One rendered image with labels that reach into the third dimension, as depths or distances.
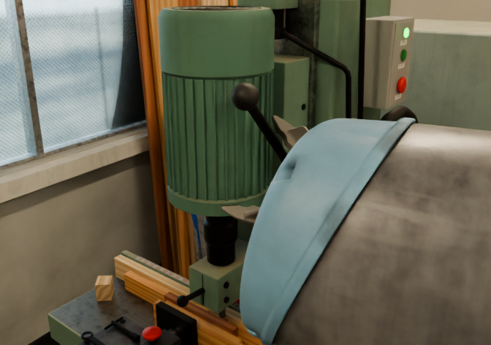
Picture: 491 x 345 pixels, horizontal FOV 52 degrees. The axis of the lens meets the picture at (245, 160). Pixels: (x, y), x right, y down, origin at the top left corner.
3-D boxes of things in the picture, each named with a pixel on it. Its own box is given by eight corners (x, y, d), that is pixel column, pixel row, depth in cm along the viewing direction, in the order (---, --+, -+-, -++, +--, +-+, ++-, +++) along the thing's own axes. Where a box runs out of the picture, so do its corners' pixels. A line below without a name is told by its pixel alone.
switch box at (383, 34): (355, 105, 95) (362, 18, 90) (377, 96, 103) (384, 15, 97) (386, 110, 92) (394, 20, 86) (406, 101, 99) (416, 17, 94)
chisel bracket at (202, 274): (189, 306, 91) (187, 266, 89) (237, 273, 102) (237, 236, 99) (220, 322, 87) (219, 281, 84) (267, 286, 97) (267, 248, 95)
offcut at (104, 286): (111, 300, 107) (109, 284, 106) (96, 301, 107) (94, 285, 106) (114, 291, 111) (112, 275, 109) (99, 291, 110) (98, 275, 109)
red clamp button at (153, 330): (138, 336, 79) (137, 331, 79) (153, 327, 81) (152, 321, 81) (151, 344, 77) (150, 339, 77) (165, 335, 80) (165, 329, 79)
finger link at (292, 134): (300, 96, 67) (332, 158, 65) (288, 112, 73) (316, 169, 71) (280, 104, 66) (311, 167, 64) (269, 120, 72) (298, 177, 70)
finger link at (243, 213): (226, 198, 61) (299, 191, 63) (220, 207, 67) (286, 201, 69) (230, 224, 60) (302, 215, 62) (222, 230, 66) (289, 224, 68)
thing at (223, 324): (165, 318, 102) (164, 294, 100) (170, 314, 103) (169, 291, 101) (232, 357, 91) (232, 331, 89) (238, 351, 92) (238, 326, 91)
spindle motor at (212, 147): (146, 200, 85) (132, 7, 74) (215, 171, 98) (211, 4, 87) (226, 230, 74) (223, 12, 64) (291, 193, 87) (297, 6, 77)
